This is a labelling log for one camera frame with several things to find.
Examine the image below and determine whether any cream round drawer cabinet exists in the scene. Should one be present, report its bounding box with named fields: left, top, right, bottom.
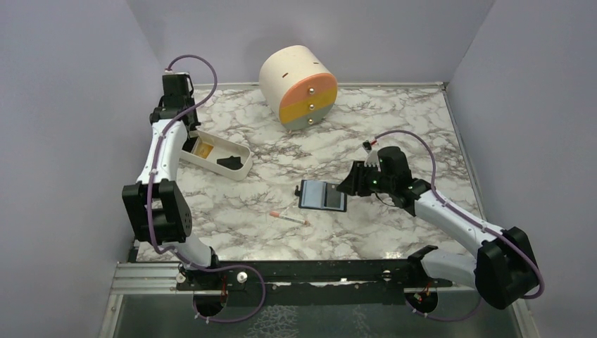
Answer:
left=258, top=45, right=339, bottom=132

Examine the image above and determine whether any black card holder wallet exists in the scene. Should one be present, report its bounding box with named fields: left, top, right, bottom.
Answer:
left=294, top=180, right=348, bottom=212

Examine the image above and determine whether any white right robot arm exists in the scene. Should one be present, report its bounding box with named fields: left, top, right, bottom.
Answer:
left=337, top=146, right=542, bottom=309

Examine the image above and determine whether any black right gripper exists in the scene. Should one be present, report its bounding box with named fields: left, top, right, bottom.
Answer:
left=337, top=160, right=394, bottom=196

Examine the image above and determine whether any orange capped syringe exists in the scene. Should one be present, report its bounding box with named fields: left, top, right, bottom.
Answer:
left=269, top=211, right=310, bottom=225

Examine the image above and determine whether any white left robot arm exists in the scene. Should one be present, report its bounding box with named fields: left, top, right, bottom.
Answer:
left=122, top=70, right=221, bottom=289

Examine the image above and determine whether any silver grey credit card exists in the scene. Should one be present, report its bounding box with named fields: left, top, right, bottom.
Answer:
left=324, top=183, right=346, bottom=211

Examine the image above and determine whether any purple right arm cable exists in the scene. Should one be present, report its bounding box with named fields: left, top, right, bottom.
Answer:
left=363, top=130, right=546, bottom=324

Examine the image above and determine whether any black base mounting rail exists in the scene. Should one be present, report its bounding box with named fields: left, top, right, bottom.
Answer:
left=176, top=258, right=452, bottom=308

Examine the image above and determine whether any white oblong tray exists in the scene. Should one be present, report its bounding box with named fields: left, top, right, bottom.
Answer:
left=180, top=130, right=253, bottom=181

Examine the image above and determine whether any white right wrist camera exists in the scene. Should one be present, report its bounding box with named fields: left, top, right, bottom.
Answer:
left=364, top=150, right=380, bottom=170

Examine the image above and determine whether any stack of cards in tray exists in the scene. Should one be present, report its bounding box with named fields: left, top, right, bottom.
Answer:
left=192, top=141, right=214, bottom=158

